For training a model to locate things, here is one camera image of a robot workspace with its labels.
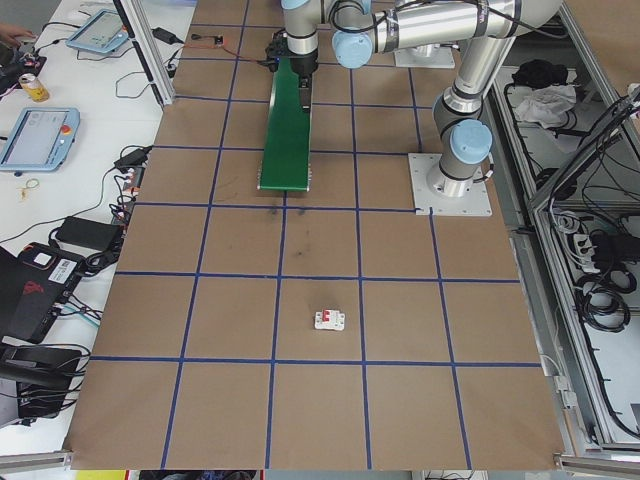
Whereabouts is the bystander hand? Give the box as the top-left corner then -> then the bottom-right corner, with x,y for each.
0,21 -> 37,47

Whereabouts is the green belt conveyor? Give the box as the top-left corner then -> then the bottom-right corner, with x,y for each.
256,30 -> 321,194

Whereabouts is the power strip with plugs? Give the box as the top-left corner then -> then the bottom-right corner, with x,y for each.
109,167 -> 147,227

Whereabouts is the light blue teach pendant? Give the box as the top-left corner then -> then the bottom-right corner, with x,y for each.
64,8 -> 132,56
0,106 -> 81,175

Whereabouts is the white red circuit breaker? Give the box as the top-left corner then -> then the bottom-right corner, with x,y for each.
313,308 -> 348,334

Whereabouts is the black cloth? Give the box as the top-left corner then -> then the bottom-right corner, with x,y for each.
512,58 -> 570,87

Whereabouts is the white cloth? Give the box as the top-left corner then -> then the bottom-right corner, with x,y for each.
514,83 -> 581,132

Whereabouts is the large black power brick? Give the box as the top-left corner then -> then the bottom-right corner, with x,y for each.
53,215 -> 124,250

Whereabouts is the yellow drink can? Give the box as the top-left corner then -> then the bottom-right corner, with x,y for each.
18,73 -> 50,103

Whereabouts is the black electronics board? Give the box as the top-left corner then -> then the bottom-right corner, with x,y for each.
13,51 -> 49,72

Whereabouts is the white power strip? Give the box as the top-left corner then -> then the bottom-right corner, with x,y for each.
569,232 -> 601,274

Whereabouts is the black red equipment case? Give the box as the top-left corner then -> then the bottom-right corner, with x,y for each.
0,242 -> 87,344

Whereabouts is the black docking device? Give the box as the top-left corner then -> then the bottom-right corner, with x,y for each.
0,347 -> 92,427

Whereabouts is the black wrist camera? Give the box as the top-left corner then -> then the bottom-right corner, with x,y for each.
264,33 -> 292,72

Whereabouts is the red black conveyor wire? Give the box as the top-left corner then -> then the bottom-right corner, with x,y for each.
183,42 -> 275,66

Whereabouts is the white square base plate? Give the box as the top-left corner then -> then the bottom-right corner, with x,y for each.
407,152 -> 494,219
393,47 -> 457,69

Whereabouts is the aluminium frame post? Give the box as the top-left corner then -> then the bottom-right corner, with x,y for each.
112,0 -> 176,107

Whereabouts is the V-shaped metal frame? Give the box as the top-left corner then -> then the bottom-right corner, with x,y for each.
487,0 -> 640,459

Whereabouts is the black cable coil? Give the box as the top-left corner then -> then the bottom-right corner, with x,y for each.
574,279 -> 632,334

